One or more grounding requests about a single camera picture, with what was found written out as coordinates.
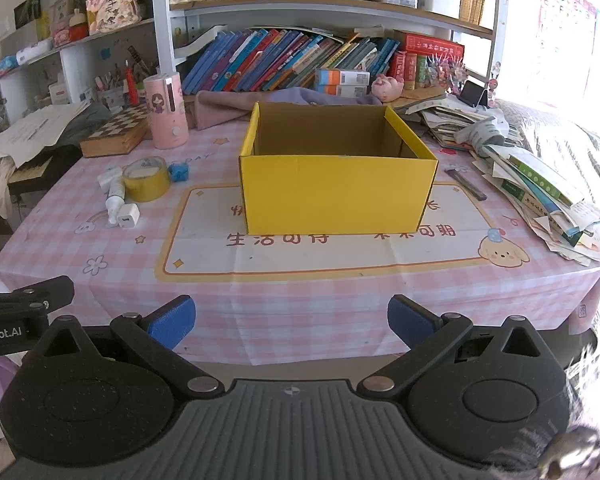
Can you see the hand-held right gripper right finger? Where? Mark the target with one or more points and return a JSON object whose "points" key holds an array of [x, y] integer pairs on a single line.
{"points": [[410, 317]]}

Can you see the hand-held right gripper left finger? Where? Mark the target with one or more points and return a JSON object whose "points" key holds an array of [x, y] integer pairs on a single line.
{"points": [[172, 322]]}

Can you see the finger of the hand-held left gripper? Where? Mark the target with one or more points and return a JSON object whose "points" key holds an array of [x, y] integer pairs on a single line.
{"points": [[40, 295]]}

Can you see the white charger plug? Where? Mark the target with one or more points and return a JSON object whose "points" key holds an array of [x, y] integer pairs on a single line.
{"points": [[128, 217]]}

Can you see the small white carton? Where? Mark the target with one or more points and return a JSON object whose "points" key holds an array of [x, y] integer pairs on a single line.
{"points": [[109, 177]]}

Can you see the yellow tape roll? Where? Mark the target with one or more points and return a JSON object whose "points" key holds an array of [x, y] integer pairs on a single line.
{"points": [[147, 187]]}

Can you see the yellow cardboard box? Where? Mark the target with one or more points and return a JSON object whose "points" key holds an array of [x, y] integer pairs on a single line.
{"points": [[330, 195]]}

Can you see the blue plastic bag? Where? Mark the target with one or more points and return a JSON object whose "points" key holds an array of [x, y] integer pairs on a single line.
{"points": [[180, 172]]}

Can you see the black piano keyboard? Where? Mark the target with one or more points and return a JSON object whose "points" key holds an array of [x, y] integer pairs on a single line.
{"points": [[40, 172]]}

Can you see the black pen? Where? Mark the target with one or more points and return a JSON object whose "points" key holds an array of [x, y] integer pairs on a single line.
{"points": [[465, 183]]}

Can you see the white paper sheets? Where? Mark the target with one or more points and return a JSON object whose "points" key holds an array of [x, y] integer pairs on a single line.
{"points": [[35, 130]]}

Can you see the grey cloth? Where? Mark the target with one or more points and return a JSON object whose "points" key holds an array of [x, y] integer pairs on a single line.
{"points": [[87, 122]]}

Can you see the wooden chess board case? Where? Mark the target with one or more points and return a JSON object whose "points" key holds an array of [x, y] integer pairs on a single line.
{"points": [[115, 132]]}

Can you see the pile of papers and books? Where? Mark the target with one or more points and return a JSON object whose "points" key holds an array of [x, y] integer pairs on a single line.
{"points": [[525, 175]]}

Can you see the pink cylindrical canister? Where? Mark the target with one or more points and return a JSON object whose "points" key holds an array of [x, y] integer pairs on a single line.
{"points": [[167, 110]]}

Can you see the blue tissue pack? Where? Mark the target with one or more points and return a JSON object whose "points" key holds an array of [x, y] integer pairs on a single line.
{"points": [[2, 66]]}

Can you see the pencil holder with pencils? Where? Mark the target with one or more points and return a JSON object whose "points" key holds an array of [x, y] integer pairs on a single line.
{"points": [[112, 92]]}

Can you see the mauve cloth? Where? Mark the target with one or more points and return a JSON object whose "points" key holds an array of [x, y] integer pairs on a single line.
{"points": [[220, 105]]}

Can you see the pink pig toy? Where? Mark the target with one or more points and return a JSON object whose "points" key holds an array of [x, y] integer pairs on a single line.
{"points": [[387, 87]]}

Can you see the orange and blue carton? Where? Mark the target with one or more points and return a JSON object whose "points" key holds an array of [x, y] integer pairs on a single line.
{"points": [[342, 77], [347, 91]]}

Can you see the row of small figures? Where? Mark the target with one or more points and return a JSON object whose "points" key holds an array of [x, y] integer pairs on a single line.
{"points": [[447, 76]]}

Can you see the set of thick small dictionaries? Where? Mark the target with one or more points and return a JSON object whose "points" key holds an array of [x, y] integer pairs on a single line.
{"points": [[407, 71]]}

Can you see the large red dictionary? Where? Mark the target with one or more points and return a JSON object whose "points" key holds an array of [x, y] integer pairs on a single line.
{"points": [[430, 45]]}

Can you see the row of colourful books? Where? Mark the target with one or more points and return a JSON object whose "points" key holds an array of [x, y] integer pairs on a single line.
{"points": [[270, 60]]}

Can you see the green potted plant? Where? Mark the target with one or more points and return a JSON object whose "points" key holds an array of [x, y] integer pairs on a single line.
{"points": [[32, 2]]}

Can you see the white bookshelf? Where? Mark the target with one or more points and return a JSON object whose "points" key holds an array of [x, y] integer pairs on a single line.
{"points": [[162, 25]]}

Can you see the pink doll figure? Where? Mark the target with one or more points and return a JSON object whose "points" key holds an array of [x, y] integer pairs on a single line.
{"points": [[112, 5]]}

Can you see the alphabet wall poster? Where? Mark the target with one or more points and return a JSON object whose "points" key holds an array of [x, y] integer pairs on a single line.
{"points": [[565, 10]]}

